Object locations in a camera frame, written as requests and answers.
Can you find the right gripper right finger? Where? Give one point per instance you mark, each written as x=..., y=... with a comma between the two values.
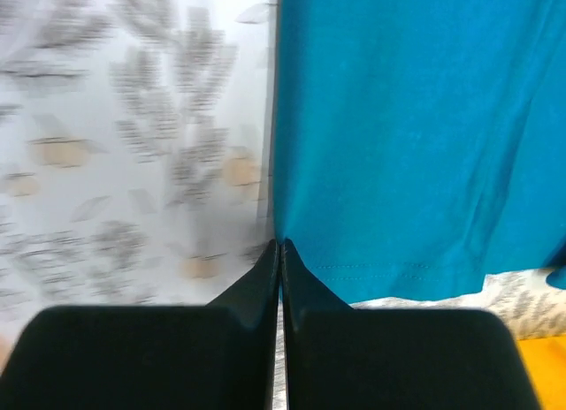
x=340, y=357

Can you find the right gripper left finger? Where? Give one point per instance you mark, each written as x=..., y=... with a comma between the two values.
x=216, y=356

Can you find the blue t shirt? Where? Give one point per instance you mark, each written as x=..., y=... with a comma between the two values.
x=420, y=144

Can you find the yellow plastic bin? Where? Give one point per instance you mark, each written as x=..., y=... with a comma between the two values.
x=545, y=361

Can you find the floral table mat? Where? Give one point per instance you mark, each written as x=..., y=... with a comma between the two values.
x=137, y=165

